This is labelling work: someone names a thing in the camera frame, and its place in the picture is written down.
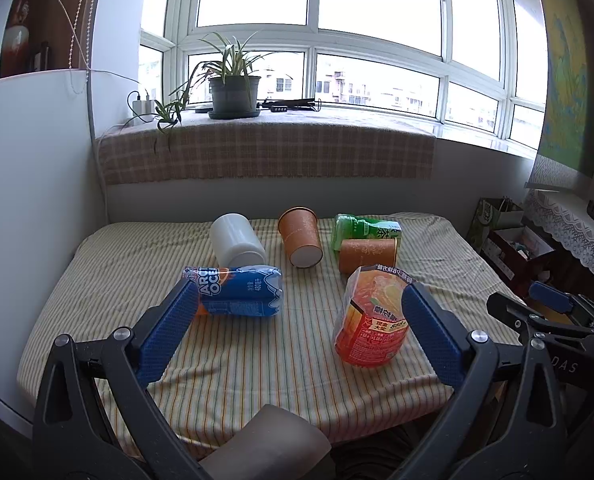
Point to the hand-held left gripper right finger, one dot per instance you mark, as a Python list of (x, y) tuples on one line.
[(433, 340)]

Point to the green tea bottle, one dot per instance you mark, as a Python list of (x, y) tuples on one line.
[(362, 227)]

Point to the white charger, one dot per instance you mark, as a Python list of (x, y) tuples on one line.
[(142, 107)]

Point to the potted spider plant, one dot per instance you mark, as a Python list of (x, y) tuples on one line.
[(234, 92)]

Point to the green paper bag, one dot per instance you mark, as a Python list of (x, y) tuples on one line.
[(484, 220)]

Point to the wall map poster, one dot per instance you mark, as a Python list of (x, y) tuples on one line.
[(567, 85)]

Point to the black folded tripod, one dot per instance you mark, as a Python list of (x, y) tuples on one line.
[(287, 105)]

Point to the red white figurine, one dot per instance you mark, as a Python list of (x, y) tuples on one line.
[(17, 35)]

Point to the brown rounded cushion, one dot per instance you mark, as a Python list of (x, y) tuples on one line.
[(272, 435)]

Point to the cardboard box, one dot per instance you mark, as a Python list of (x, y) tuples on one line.
[(502, 255)]

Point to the dark plant saucer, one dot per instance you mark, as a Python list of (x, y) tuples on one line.
[(234, 115)]

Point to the white window frame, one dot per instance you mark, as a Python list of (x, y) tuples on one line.
[(312, 37)]

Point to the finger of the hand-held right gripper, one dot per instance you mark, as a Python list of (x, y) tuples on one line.
[(512, 310), (552, 297)]

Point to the blue soda bottle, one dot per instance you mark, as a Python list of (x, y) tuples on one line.
[(247, 292)]

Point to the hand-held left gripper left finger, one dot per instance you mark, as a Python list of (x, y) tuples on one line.
[(169, 332)]

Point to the orange paper cup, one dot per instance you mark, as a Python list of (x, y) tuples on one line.
[(299, 232), (367, 255)]

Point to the white plastic cup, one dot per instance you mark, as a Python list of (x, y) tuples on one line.
[(234, 240)]

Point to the plaid cloth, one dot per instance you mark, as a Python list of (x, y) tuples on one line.
[(302, 155)]

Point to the striped tablecloth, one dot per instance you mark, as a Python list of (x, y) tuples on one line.
[(257, 360)]

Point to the white lace cloth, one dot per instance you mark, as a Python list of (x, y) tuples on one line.
[(567, 220)]

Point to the white cabinet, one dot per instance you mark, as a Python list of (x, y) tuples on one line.
[(27, 185)]

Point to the orange juice bottle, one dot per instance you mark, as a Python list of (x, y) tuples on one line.
[(367, 330)]

